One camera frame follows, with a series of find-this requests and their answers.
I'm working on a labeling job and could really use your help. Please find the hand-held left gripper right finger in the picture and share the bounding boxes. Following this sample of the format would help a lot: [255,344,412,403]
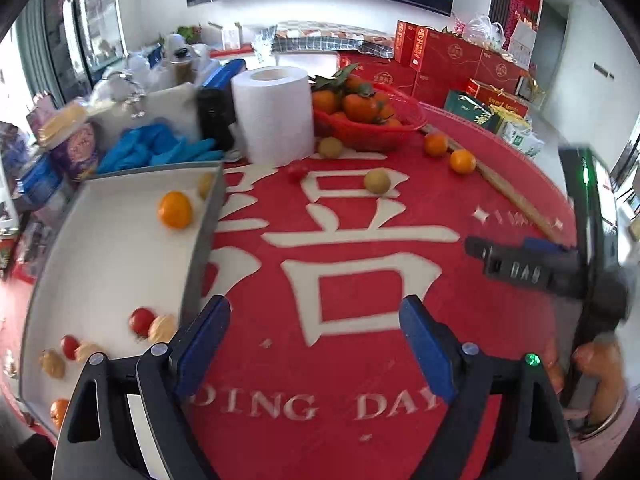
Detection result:
[398,294,578,480]

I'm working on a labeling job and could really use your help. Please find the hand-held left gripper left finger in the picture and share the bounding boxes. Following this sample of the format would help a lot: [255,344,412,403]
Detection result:
[51,294,233,480]

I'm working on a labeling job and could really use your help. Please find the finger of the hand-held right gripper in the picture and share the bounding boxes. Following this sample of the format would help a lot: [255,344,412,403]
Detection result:
[465,237,581,301]
[522,238,576,257]

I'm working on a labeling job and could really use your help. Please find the tan walnut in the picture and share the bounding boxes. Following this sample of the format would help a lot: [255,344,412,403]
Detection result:
[148,314,178,345]

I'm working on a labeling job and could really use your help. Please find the white shallow tray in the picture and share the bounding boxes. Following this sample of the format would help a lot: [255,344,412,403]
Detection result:
[19,162,225,441]

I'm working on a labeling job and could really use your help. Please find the large orange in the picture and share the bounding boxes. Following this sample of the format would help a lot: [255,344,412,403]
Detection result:
[157,190,193,229]

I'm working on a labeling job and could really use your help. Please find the medium orange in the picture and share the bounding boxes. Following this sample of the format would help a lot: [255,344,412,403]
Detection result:
[49,398,71,430]

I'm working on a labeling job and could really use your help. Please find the person's right forearm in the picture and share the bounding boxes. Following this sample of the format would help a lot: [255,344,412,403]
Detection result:
[567,400,640,480]

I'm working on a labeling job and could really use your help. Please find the person's right hand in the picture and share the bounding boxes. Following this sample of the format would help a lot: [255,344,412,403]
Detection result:
[542,334,627,425]

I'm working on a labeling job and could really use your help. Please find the long wooden stick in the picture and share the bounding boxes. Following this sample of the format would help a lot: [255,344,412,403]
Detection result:
[422,125,566,243]

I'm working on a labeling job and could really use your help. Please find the white and green box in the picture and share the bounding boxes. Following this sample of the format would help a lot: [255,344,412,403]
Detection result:
[500,117,544,159]

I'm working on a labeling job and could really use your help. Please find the small orange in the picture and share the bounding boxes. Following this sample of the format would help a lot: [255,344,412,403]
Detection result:
[424,132,449,157]
[449,149,477,176]

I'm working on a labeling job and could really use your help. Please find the yellow-brown walnut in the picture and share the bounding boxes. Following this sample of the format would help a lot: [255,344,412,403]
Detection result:
[39,350,67,380]

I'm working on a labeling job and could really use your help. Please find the green gift box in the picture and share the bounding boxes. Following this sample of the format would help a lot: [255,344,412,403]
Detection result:
[444,90,501,129]

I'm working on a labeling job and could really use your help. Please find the red plastic basket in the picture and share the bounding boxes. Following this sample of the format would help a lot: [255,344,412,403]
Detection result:
[312,82,428,153]

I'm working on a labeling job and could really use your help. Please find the blue rubber gloves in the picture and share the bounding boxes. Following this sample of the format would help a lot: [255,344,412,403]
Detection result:
[95,122,225,173]

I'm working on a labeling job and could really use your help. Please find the stack of red gift boxes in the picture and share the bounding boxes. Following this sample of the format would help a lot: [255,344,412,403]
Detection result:
[337,20,531,111]

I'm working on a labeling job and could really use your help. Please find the clear plastic bag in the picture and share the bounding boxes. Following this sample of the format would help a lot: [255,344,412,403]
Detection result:
[452,15,506,49]

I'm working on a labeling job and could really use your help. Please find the purple cup with yellow lid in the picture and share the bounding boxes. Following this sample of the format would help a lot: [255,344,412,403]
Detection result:
[37,102,99,181]

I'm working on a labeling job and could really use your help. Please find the blue drink can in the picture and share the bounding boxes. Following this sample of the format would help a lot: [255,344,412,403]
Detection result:
[17,157,66,211]

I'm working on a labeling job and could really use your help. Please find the black box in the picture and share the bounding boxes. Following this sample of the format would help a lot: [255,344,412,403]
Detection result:
[196,87,236,150]

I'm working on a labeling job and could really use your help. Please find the pile of leafy tangerines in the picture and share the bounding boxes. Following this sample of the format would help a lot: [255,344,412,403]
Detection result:
[311,63,406,128]

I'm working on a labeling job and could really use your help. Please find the white toilet paper roll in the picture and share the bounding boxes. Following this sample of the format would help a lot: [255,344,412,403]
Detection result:
[231,66,316,166]

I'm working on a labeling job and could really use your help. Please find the silver faucet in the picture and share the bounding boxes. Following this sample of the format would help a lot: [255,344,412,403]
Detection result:
[107,71,147,118]

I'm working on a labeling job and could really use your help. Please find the blue ribbed case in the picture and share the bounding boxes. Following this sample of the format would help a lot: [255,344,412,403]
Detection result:
[197,59,247,90]

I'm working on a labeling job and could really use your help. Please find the dark-lidded bottle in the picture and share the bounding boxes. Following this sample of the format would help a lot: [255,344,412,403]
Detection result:
[169,49,196,84]

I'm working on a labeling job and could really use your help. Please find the pink carton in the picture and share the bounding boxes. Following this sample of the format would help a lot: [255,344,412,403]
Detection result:
[26,92,57,132]

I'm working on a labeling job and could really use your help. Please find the chequered cloth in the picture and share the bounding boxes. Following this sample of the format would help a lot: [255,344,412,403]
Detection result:
[272,21,396,57]

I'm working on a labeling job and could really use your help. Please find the glass door cabinet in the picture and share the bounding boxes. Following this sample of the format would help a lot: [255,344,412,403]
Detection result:
[42,0,126,106]

